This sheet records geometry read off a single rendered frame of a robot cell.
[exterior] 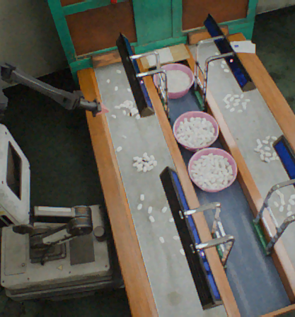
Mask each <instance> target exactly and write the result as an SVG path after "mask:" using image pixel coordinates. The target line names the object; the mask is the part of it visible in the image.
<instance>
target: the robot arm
mask: <svg viewBox="0 0 295 317"><path fill-rule="evenodd" d="M12 70H13V71H12ZM11 72H12V74H11ZM10 76H11V77H10ZM1 80H2V81H5V82H6V83H13V81H16V82H18V83H21V84H23V85H25V86H27V87H29V88H31V89H33V90H36V91H38V92H40V93H41V94H43V95H45V96H49V97H50V98H52V99H54V100H55V101H56V102H57V103H61V105H62V106H64V108H65V109H67V110H74V108H75V106H76V108H79V109H84V110H88V111H91V112H92V114H93V117H95V116H96V115H99V114H103V113H108V112H109V110H108V109H107V108H106V107H105V106H104V105H103V104H102V103H101V102H99V103H98V102H97V98H95V99H94V101H93V102H92V101H89V100H85V96H84V95H83V92H82V91H74V92H73V93H70V92H68V91H63V90H59V89H58V88H55V87H53V86H51V85H47V84H45V83H44V82H42V81H40V80H37V79H35V78H33V77H32V76H28V75H27V74H24V73H23V72H22V71H20V70H18V65H17V64H15V63H14V62H10V61H6V62H0V120H1V119H2V118H4V111H5V110H6V109H7V108H6V106H7V104H8V98H7V97H6V96H4V92H2V85H1ZM64 98H65V99H64Z"/></svg>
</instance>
